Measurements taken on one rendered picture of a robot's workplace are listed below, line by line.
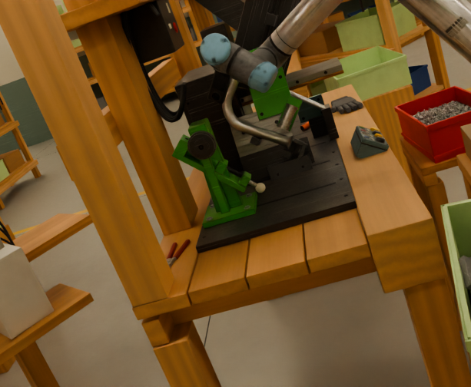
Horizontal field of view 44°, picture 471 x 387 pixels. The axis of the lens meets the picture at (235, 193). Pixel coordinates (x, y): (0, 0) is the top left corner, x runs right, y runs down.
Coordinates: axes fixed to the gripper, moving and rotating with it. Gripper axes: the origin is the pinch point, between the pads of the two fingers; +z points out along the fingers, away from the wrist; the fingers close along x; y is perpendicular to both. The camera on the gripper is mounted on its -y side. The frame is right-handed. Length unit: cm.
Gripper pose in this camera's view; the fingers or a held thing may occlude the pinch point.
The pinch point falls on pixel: (234, 78)
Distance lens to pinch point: 178.9
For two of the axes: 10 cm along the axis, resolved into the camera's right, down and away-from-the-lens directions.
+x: -9.1, -4.0, 1.4
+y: 3.9, -9.1, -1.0
